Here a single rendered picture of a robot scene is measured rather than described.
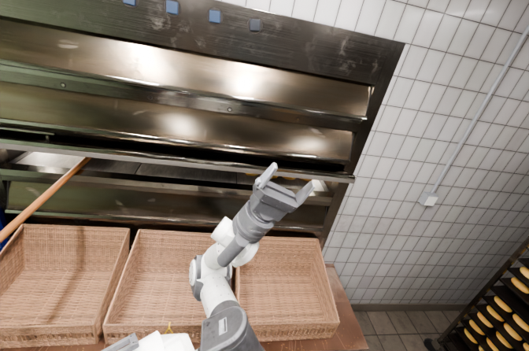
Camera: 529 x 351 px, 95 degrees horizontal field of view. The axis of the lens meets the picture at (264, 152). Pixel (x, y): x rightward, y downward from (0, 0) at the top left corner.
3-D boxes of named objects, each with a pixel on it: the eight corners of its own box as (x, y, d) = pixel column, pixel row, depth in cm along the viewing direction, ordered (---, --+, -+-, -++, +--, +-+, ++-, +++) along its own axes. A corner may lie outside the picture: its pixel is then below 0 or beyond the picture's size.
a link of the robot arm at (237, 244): (270, 222, 66) (248, 245, 71) (238, 198, 66) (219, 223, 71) (259, 252, 56) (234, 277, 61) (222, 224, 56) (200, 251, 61)
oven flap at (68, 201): (11, 210, 131) (12, 173, 129) (321, 229, 164) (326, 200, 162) (4, 213, 127) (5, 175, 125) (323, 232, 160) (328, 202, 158)
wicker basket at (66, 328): (32, 256, 146) (20, 221, 134) (134, 259, 157) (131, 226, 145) (-50, 352, 103) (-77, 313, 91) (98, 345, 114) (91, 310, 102)
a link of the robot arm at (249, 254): (263, 239, 66) (245, 252, 75) (237, 219, 65) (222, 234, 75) (252, 260, 61) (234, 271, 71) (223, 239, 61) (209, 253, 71)
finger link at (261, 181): (278, 170, 51) (261, 190, 54) (276, 161, 54) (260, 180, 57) (271, 167, 51) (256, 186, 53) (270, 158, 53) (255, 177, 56)
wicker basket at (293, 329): (231, 263, 167) (236, 233, 155) (308, 264, 178) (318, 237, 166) (232, 345, 124) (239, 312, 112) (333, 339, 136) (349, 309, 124)
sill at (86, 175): (9, 169, 128) (7, 162, 126) (327, 197, 161) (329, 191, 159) (0, 175, 123) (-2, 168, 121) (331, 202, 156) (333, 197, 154)
